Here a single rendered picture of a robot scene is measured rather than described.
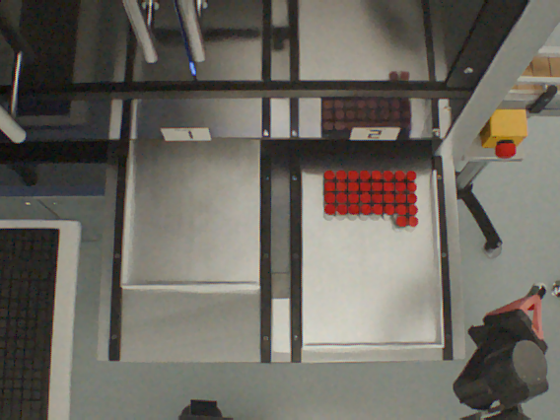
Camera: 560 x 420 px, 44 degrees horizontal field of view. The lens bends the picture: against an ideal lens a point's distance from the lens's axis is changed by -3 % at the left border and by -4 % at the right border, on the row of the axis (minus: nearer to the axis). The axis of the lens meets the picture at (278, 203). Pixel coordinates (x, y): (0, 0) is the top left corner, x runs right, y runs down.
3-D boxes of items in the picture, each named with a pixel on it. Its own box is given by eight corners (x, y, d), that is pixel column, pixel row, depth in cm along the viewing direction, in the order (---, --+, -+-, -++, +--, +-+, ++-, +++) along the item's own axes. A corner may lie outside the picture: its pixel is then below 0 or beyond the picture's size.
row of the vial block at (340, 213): (322, 209, 138) (323, 203, 134) (414, 210, 138) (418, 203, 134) (322, 220, 138) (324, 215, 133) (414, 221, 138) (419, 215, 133)
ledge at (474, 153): (456, 99, 147) (458, 95, 145) (515, 100, 147) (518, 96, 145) (461, 161, 143) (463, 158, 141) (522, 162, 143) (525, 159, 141)
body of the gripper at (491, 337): (551, 346, 93) (530, 384, 88) (494, 356, 101) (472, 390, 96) (527, 310, 92) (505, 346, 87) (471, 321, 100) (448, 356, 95)
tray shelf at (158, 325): (111, 126, 145) (109, 122, 144) (449, 125, 145) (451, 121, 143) (98, 361, 133) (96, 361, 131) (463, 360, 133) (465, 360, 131)
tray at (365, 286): (302, 175, 140) (302, 169, 137) (432, 175, 140) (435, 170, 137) (302, 349, 132) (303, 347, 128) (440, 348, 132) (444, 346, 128)
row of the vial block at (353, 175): (321, 176, 140) (323, 169, 136) (412, 176, 140) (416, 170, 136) (322, 187, 140) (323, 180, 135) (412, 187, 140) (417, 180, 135)
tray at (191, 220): (133, 122, 144) (129, 115, 140) (260, 120, 143) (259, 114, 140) (124, 288, 135) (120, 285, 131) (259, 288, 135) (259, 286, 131)
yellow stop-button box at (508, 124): (477, 113, 135) (487, 99, 128) (513, 113, 135) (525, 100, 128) (481, 150, 133) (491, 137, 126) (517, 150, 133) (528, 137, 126)
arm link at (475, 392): (441, 389, 91) (469, 420, 90) (473, 377, 85) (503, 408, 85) (464, 355, 95) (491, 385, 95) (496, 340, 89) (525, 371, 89)
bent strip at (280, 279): (272, 277, 135) (272, 272, 130) (288, 277, 135) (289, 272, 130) (273, 352, 132) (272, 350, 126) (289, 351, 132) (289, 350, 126)
